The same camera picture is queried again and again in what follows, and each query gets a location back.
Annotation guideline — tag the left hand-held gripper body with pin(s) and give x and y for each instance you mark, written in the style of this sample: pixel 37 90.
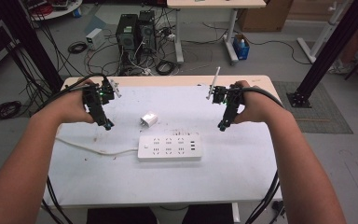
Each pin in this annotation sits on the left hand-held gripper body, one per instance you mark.
pixel 93 104

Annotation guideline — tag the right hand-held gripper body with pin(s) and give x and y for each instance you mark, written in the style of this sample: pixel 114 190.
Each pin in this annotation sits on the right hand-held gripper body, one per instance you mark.
pixel 234 104

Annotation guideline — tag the person's right hand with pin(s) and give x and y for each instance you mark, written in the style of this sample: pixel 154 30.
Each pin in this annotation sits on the person's right hand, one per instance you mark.
pixel 256 107

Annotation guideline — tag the person's left hand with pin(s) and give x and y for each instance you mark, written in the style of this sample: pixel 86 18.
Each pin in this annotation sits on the person's left hand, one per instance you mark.
pixel 71 104

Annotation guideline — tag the long white antenna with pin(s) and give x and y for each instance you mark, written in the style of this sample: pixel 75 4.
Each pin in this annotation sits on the long white antenna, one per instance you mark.
pixel 214 81

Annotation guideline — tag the white floor power strip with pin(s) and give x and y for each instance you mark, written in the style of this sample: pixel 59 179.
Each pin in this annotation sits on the white floor power strip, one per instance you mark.
pixel 147 72

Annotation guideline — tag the white charger plug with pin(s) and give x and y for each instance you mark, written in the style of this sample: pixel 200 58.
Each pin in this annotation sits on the white charger plug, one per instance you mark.
pixel 149 118

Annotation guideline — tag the blue box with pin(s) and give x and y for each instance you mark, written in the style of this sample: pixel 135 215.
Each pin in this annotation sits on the blue box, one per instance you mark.
pixel 241 47

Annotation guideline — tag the light wooden table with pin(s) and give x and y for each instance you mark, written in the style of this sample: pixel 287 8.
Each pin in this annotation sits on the light wooden table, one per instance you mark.
pixel 167 80

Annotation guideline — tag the small white box device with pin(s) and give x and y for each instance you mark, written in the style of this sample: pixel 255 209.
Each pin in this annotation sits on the small white box device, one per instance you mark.
pixel 93 38

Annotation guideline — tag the black computer tower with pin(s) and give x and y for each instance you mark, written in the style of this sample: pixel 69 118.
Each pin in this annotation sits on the black computer tower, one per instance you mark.
pixel 126 39
pixel 147 31

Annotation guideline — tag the grey floor mat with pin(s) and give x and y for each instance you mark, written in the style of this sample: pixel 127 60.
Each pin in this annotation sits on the grey floor mat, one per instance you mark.
pixel 317 109

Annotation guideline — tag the cardboard box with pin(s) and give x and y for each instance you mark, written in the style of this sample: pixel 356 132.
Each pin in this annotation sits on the cardboard box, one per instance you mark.
pixel 264 15

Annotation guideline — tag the white desk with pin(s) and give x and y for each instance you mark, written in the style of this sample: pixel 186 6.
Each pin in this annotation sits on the white desk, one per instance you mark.
pixel 217 3

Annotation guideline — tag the round white table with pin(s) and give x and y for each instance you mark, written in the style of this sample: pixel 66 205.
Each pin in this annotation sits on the round white table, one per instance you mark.
pixel 57 8

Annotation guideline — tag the white table cover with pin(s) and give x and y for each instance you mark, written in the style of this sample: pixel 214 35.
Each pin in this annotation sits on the white table cover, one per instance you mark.
pixel 167 180

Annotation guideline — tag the white metal stand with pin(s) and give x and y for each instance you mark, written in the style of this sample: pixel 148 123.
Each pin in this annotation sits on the white metal stand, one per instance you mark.
pixel 321 32

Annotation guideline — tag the black metal post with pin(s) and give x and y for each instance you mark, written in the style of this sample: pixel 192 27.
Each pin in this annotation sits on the black metal post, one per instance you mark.
pixel 332 53
pixel 31 43

